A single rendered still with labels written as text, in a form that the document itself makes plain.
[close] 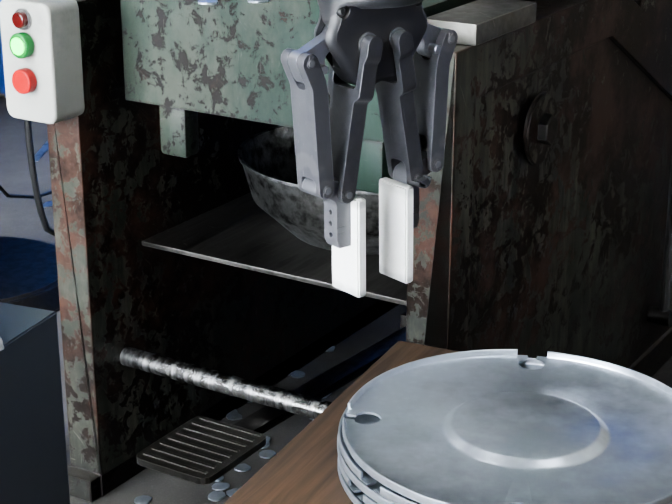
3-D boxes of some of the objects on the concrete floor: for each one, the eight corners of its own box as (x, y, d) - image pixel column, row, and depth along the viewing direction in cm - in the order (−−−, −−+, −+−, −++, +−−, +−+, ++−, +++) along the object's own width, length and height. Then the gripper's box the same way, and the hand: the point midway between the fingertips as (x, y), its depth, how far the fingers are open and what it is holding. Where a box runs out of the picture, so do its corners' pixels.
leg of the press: (94, 505, 181) (44, -265, 150) (25, 481, 186) (-36, -266, 156) (442, 279, 254) (457, -270, 223) (385, 266, 260) (392, -270, 229)
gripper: (303, -42, 86) (310, 329, 94) (505, -67, 95) (496, 272, 103) (231, -55, 91) (244, 297, 99) (429, -77, 101) (426, 245, 109)
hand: (372, 239), depth 100 cm, fingers open, 3 cm apart
